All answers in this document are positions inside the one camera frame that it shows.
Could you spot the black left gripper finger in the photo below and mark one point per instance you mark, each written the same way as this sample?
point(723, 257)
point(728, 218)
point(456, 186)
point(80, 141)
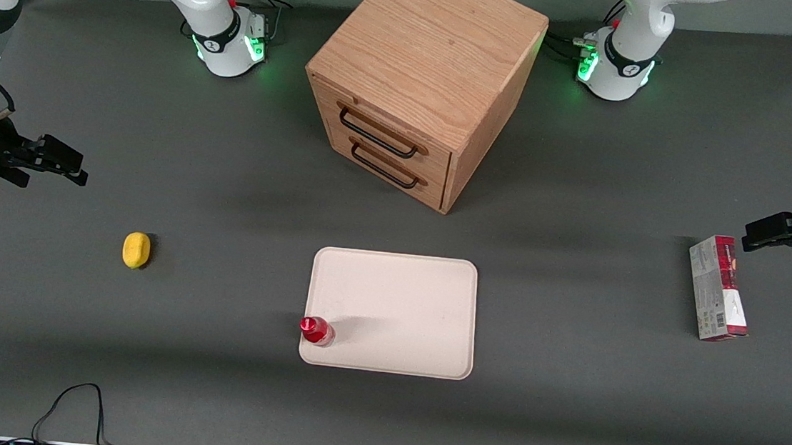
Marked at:
point(785, 239)
point(779, 224)

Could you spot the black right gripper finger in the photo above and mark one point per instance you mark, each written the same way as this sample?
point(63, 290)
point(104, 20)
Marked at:
point(61, 154)
point(70, 176)

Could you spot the red coke bottle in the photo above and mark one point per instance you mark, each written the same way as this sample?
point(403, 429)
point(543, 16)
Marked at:
point(316, 331)

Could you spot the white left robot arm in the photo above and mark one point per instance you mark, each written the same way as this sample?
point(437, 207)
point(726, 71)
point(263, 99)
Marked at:
point(629, 56)

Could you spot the beige plastic tray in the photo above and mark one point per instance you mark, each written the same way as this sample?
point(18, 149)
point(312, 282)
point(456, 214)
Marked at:
point(403, 309)

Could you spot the grey and red carton box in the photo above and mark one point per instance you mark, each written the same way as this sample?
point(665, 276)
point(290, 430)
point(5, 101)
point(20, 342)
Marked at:
point(716, 290)

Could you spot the yellow lemon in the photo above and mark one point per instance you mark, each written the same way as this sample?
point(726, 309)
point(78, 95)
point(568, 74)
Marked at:
point(136, 251)

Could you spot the wooden drawer front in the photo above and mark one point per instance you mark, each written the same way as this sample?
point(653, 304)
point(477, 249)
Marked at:
point(376, 117)
point(427, 193)

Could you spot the wooden drawer cabinet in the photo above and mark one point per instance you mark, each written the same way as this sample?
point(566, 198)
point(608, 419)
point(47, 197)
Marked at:
point(429, 46)

